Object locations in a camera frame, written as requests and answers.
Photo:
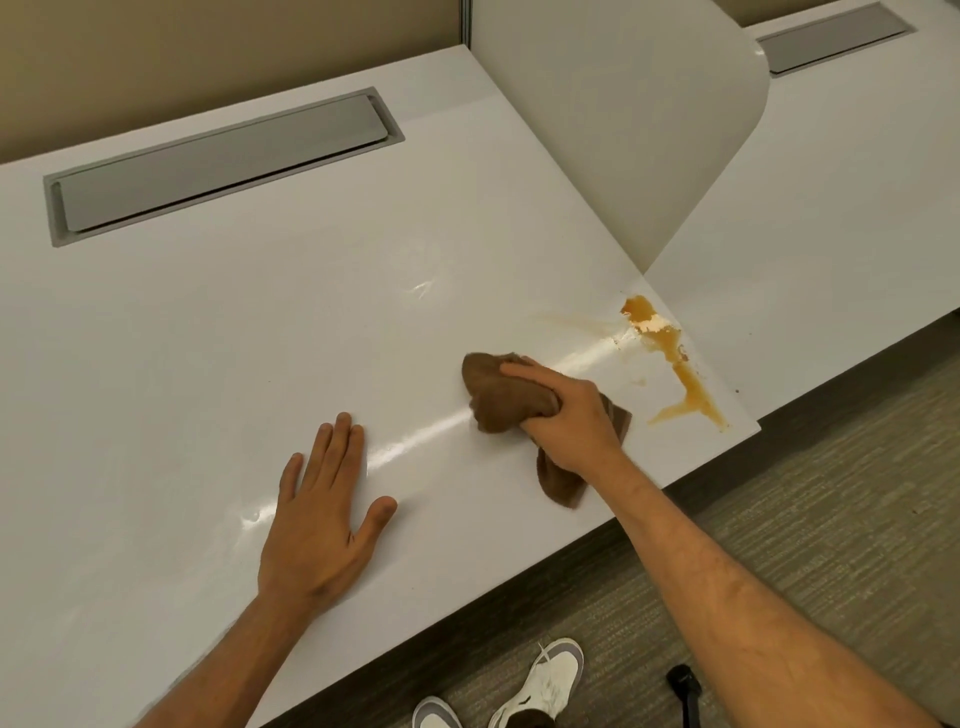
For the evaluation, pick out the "person's left forearm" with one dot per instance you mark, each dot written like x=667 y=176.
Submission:
x=232 y=664

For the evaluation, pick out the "brown cleaning cloth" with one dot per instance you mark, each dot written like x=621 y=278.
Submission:
x=502 y=401

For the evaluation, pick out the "person's left hand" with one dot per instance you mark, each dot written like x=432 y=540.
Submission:
x=311 y=536

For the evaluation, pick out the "person's right forearm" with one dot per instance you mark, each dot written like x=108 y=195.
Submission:
x=735 y=600

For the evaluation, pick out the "person's right thumb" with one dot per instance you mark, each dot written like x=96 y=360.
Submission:
x=538 y=427

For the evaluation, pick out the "person's right hand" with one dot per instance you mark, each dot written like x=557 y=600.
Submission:
x=577 y=424

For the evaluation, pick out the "small black object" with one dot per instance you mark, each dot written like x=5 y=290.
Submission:
x=684 y=690

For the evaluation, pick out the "person's left thumb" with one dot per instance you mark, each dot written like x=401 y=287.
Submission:
x=376 y=517

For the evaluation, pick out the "white curved desk divider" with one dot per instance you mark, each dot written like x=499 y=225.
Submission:
x=630 y=120

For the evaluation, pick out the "brown liquid spill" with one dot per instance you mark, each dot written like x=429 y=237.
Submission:
x=686 y=379

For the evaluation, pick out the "person's left middle finger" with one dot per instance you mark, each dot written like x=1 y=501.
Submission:
x=340 y=454

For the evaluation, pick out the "person's left little finger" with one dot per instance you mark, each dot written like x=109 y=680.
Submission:
x=289 y=480

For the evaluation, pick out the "white grey sneaker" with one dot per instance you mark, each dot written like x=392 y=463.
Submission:
x=546 y=682
x=436 y=714

